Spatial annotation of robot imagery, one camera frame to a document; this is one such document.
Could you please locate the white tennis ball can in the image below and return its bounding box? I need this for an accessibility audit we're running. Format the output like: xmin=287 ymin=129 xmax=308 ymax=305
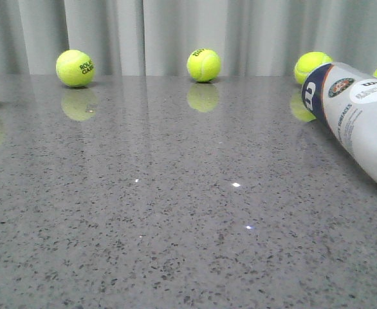
xmin=301 ymin=62 xmax=377 ymax=183

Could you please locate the Roland Garros tennis ball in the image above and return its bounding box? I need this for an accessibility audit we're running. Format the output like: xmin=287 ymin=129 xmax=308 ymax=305
xmin=55 ymin=50 xmax=95 ymax=88

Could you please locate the centre tennis ball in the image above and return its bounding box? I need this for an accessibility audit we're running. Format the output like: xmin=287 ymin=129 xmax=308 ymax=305
xmin=187 ymin=48 xmax=221 ymax=82

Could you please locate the Wilson 3 tennis ball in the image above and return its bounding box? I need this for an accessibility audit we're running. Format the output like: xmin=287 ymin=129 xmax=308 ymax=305
xmin=293 ymin=51 xmax=333 ymax=85

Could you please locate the grey curtain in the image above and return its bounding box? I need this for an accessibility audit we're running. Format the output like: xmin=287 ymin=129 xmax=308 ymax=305
xmin=0 ymin=1 xmax=377 ymax=76

